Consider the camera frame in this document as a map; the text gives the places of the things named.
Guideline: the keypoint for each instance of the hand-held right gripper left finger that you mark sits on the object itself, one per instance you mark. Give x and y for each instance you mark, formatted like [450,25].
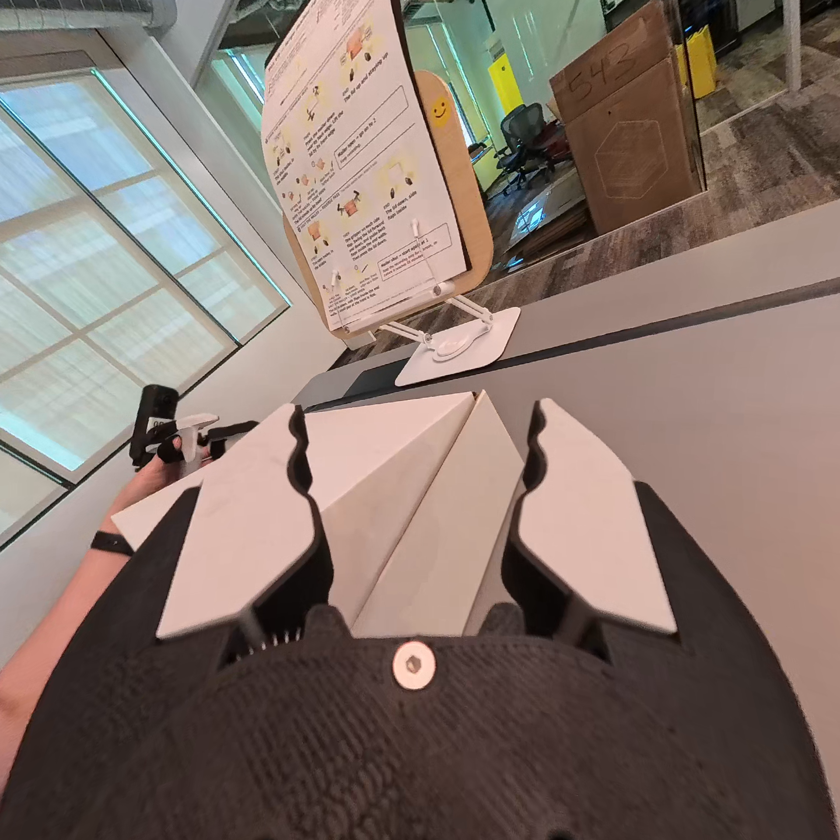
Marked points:
[249,518]

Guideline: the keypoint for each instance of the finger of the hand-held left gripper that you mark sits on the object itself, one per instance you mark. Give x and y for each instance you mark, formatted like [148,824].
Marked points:
[193,423]

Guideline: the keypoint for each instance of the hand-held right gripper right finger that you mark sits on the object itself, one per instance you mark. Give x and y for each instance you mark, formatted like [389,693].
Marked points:
[584,525]

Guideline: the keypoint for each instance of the white cardboard mailer box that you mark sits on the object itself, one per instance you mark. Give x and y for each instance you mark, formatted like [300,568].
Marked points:
[394,472]

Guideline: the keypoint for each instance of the person's left forearm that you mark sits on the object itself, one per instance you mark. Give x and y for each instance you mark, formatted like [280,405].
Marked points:
[39,630]

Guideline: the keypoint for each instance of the tall brown cardboard box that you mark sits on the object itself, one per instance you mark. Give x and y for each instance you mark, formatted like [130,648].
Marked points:
[623,131]

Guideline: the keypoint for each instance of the person's left hand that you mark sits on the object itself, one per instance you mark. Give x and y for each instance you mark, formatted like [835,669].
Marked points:
[148,482]

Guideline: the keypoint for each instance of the black wristband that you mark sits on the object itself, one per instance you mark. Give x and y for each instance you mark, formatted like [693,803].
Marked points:
[108,543]

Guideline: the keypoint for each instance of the window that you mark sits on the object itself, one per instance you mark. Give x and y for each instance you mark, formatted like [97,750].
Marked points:
[98,262]

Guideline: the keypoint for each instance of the flattened cardboard pile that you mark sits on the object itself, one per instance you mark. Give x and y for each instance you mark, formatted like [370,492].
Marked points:
[544,223]

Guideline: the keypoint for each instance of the office chair with red seat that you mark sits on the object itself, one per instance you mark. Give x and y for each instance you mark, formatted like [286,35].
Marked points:
[548,148]

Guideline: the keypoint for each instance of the grey mesh office chair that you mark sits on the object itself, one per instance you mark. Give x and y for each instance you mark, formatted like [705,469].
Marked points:
[518,138]

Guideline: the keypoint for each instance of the yellow smiley sticker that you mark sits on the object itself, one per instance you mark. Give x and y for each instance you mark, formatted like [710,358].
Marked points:
[440,111]

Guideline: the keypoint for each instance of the yellow panel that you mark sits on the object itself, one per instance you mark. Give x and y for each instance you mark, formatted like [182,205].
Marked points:
[502,77]

